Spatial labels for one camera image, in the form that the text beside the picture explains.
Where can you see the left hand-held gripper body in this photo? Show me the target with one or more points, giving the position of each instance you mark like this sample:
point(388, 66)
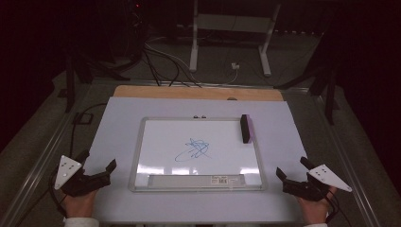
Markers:
point(66, 171)

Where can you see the person's right hand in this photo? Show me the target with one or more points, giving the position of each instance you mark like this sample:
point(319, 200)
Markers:
point(315, 210)

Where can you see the dark computer tower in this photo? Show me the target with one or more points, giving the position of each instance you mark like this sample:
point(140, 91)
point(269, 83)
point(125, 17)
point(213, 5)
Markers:
point(132, 28)

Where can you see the wooden table board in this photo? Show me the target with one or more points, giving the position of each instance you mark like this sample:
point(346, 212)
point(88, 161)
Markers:
point(176, 92)

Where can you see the small framed whiteboard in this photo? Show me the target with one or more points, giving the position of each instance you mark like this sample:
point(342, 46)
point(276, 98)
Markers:
point(220, 157)

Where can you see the person's left hand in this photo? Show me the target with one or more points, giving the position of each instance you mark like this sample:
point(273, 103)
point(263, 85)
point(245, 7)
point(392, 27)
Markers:
point(78, 205)

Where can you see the white plug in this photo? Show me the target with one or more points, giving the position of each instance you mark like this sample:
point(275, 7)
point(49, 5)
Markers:
point(235, 66)

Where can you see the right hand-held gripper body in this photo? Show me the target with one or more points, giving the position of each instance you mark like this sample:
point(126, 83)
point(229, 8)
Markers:
point(327, 178)

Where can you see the black tripod stand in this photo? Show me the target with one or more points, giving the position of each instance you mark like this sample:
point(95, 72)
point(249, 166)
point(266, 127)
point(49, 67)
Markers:
point(329, 94)
point(70, 85)

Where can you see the large white sheet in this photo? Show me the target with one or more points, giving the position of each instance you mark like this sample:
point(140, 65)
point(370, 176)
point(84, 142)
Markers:
point(119, 132)

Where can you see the white metal stand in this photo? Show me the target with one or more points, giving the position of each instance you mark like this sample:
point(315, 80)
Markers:
point(194, 47)

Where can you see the black and purple whiteboard eraser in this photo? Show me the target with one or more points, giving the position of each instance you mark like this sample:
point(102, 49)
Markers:
point(245, 128)

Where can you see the metal frame rail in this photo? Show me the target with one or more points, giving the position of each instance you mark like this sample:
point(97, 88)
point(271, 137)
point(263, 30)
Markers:
point(34, 176)
point(356, 176)

